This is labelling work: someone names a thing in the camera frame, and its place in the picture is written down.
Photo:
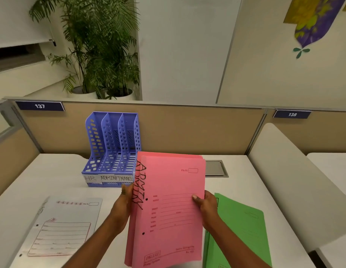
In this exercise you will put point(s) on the person's right forearm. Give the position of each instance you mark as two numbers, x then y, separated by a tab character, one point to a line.
235	248

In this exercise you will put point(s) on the glass side partition panel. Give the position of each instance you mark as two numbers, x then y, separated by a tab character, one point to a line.
8	142

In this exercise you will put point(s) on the pink paper file folder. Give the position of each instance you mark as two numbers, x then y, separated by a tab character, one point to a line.
161	154
173	220

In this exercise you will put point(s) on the dark blue number plate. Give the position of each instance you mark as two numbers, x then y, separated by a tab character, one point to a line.
292	114
39	106

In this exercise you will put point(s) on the medium white paper label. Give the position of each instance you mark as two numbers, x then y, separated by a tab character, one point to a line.
108	178

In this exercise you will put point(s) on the person's right thumb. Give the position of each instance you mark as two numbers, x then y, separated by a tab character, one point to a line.
198	200

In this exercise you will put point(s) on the white curved desk divider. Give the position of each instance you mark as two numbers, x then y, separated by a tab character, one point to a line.
296	186

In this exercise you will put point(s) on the green paper file folder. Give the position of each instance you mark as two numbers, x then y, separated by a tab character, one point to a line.
240	234

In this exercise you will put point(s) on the person's right hand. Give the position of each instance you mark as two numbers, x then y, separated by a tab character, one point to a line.
209	210

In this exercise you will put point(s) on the person's left thumb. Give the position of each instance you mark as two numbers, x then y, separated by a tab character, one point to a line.
128	189

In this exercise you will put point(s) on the person's left forearm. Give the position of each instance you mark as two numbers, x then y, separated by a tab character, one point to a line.
94	247

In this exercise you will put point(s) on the person's left hand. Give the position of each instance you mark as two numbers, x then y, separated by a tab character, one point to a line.
120	205

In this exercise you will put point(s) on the short white paper label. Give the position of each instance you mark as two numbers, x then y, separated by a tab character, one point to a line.
90	178

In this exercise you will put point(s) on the white roller blind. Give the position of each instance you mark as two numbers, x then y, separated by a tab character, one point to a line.
19	19

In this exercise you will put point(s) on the green palm plant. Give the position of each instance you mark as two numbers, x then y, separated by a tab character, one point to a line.
100	39

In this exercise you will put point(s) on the beige desk partition panel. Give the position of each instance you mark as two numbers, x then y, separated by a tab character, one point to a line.
184	131
326	133

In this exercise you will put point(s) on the blue plastic file rack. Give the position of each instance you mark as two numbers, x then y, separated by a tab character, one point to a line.
111	153

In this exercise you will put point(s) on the purple yellow flower wall decal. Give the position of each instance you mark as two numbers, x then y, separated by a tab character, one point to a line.
315	16

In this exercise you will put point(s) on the long white paper label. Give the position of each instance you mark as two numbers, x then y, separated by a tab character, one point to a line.
124	178

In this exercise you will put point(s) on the white paper file folder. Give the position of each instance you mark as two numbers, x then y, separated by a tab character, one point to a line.
64	226

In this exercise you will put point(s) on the white plant pot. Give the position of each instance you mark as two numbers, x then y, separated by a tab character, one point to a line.
82	92
121	94

